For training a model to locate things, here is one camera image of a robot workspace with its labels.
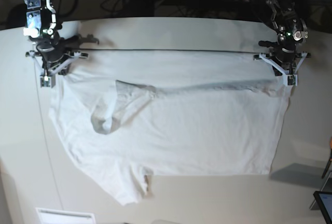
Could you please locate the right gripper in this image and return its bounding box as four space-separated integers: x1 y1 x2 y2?
36 42 73 76

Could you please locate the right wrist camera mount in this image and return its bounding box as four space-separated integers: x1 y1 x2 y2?
25 50 89 88

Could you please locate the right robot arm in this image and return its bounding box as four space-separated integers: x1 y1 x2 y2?
23 0 79 77

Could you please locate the white T-shirt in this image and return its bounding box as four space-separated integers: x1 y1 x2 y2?
49 51 292 205

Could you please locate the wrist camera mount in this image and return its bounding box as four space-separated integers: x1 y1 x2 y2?
253 52 311 87
25 50 89 88

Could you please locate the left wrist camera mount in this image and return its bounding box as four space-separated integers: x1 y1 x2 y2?
253 52 311 87

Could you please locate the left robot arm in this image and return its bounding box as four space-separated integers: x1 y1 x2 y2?
251 0 308 76

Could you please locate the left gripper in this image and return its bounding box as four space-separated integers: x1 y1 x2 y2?
272 46 297 75

